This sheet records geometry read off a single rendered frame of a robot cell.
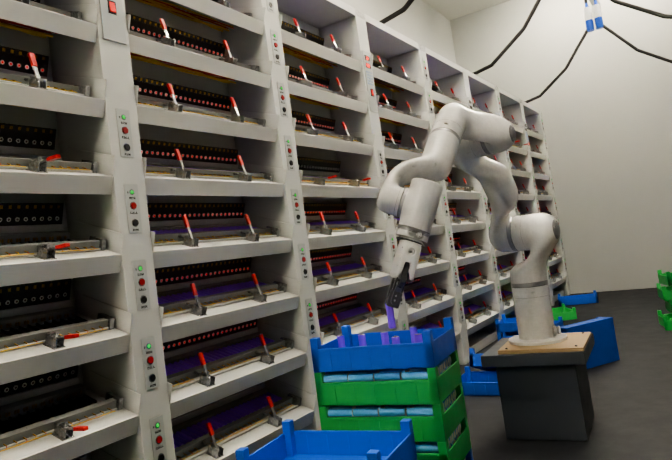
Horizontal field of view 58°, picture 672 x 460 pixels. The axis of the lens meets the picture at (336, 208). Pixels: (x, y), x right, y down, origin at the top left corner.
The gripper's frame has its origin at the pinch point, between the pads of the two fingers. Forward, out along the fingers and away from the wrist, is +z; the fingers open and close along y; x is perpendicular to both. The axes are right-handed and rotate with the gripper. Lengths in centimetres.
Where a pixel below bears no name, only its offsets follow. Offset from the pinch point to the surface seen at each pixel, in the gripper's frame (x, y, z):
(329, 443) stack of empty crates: 8.0, -18.9, 33.7
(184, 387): 45, 14, 39
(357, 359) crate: 6.4, -12.7, 15.6
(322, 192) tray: 24, 72, -29
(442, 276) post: -54, 168, -18
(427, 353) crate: -6.6, -21.2, 8.9
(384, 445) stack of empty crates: -2.2, -25.3, 29.2
